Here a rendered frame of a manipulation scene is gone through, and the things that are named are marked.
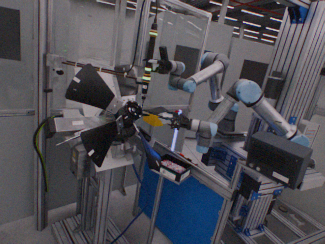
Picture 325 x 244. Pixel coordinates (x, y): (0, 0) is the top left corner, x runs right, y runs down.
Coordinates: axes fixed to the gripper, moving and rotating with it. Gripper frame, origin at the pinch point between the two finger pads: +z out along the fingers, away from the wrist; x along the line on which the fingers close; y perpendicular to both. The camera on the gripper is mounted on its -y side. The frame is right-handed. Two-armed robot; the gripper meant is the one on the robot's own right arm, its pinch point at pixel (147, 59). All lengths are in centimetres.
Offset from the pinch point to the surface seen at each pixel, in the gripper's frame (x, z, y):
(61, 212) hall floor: 71, 8, 150
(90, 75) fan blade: 14.7, 26.0, 12.9
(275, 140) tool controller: -73, -24, 26
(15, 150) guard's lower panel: 79, 42, 82
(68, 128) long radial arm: 13, 38, 41
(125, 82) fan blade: 14.7, 0.8, 16.4
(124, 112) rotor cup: -2.1, 14.2, 29.6
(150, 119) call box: 21, -37, 47
